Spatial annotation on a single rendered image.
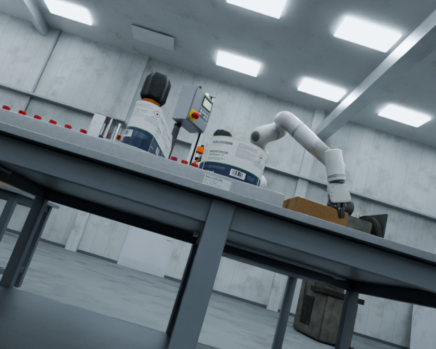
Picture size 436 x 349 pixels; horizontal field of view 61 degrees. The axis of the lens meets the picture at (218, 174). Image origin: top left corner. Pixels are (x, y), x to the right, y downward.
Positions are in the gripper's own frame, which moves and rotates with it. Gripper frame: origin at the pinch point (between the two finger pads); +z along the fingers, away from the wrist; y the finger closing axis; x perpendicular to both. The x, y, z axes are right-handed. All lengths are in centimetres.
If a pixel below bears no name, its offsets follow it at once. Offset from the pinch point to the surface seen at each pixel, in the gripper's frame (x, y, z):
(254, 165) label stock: 66, 54, -9
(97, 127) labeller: 16, 110, -42
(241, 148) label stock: 68, 57, -14
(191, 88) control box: -1, 68, -67
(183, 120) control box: -2, 73, -51
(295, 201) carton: -15.9, 16.6, -9.5
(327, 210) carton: -17.4, -0.1, -3.8
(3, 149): 81, 118, -13
